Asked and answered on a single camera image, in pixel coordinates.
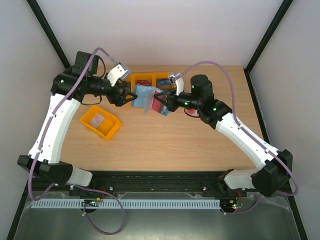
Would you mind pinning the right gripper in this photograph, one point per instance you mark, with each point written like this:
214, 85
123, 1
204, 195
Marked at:
171, 100

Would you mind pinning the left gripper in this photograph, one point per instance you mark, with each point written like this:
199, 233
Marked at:
120, 101

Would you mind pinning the red credit card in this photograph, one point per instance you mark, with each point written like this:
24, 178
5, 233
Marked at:
192, 112
157, 106

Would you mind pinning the teal leather card holder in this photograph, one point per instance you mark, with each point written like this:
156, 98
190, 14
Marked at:
145, 96

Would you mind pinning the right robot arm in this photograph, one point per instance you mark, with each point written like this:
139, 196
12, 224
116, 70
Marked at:
272, 166

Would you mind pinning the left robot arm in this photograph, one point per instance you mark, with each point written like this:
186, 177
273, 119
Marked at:
67, 93

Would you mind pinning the blue card stack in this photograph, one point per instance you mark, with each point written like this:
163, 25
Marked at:
163, 82

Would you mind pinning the red card stack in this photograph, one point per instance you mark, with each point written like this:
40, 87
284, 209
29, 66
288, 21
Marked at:
144, 82

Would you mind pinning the pink card in loose bin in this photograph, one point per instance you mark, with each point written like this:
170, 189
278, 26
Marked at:
96, 120

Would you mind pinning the right yellow bin in row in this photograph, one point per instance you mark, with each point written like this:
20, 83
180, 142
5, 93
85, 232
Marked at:
163, 75

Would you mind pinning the yellow bin in row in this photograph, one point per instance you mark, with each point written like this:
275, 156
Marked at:
144, 79
163, 75

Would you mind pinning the middle yellow bin in row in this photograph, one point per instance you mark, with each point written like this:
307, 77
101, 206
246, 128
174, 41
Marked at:
144, 79

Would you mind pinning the loose yellow bin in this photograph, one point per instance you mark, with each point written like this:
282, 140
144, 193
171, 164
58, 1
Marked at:
108, 128

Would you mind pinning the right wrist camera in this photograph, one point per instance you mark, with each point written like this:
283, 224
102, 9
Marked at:
176, 79

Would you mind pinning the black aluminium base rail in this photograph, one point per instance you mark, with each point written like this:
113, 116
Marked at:
205, 183

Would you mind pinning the slotted white cable duct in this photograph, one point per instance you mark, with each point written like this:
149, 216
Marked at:
128, 204

